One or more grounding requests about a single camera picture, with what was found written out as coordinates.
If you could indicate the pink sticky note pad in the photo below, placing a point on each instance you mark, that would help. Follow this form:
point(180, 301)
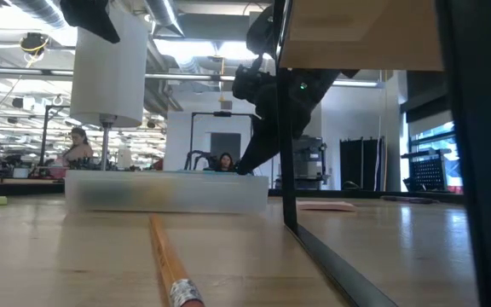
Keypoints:
point(326, 206)

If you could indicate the black cabinet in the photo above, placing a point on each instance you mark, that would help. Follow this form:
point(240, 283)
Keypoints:
point(360, 164)

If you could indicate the black background gantry frame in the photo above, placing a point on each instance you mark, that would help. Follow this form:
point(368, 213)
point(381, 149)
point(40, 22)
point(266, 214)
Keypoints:
point(222, 114)

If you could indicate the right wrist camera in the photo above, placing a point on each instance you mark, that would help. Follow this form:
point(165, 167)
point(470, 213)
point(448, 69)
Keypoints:
point(250, 83)

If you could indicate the black equipment rack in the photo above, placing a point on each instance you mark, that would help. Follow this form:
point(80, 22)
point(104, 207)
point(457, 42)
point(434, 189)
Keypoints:
point(311, 158)

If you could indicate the person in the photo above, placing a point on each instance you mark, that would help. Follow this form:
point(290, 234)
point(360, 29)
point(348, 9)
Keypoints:
point(77, 149)
point(225, 163)

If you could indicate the black background robot arm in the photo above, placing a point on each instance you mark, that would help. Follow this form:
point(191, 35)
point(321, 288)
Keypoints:
point(188, 161)

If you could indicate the black pegboard cart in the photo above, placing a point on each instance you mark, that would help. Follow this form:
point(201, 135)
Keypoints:
point(426, 172)

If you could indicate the grey door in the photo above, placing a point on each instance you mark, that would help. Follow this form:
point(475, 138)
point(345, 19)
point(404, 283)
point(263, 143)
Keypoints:
point(225, 147)

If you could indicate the white cylinder shade lamp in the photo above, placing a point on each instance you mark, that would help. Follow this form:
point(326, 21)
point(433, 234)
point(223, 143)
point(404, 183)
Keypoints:
point(109, 77)

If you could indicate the wooden shelf black frame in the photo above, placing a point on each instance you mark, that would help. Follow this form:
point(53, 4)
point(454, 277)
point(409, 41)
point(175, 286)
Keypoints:
point(356, 34)

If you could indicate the orange wooden pencil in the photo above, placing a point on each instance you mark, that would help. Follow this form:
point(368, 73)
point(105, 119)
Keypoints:
point(166, 256)

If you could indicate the dark brown pen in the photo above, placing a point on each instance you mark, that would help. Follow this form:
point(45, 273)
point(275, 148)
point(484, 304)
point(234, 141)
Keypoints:
point(409, 199)

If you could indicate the blue lid clear pencil case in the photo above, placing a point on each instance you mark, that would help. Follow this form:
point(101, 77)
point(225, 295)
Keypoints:
point(207, 194)

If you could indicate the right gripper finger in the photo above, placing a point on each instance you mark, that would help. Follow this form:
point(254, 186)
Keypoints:
point(258, 147)

